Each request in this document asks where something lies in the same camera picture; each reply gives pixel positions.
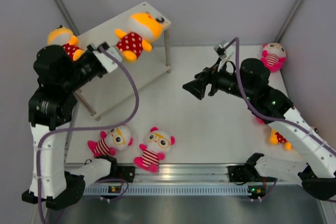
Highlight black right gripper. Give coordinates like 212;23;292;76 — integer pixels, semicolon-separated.
183;57;254;102

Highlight yellow plush toy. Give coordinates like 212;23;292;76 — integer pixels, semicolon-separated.
114;12;167;62
268;129;292;151

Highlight yellow plush red dotted shirt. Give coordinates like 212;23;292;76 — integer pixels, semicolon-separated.
47;25;85;61

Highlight pink striped plush corner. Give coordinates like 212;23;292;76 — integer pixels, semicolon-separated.
260;42;287;72

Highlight pink striped plush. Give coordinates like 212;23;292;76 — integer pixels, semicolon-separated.
133;127;176;173
87;125;133;158

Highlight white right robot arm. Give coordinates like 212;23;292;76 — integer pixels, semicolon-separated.
182;58;335;200

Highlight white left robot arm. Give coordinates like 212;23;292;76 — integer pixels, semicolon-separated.
22;45;118;210

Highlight white two-tier shelf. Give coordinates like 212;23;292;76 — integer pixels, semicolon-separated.
79;2;171;120

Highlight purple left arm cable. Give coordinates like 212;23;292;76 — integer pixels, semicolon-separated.
36;45;140;224

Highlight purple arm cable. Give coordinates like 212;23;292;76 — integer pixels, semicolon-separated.
36;45;140;224
223;37;336;156

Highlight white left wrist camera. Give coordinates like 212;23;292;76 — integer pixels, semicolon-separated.
96;47;122;73

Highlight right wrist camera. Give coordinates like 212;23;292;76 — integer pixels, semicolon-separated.
214;40;235;64

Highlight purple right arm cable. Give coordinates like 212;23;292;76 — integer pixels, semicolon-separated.
223;37;336;156

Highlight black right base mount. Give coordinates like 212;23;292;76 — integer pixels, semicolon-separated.
227;164;261;184

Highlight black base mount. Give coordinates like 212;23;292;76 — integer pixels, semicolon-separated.
102;165;135;183
227;164;261;184

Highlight aluminium mounting rail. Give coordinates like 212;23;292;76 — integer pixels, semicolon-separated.
64;163;302;184

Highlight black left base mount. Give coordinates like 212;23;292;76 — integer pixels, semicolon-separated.
102;165;135;183

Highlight white slotted cable duct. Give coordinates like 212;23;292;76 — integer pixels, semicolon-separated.
84;185;253;196

